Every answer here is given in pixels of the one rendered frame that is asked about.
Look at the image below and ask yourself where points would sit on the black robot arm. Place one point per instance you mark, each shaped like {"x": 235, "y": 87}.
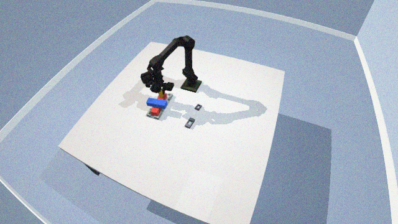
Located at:
{"x": 156, "y": 63}

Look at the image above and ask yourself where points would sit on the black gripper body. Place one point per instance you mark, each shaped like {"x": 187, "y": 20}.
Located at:
{"x": 167, "y": 86}

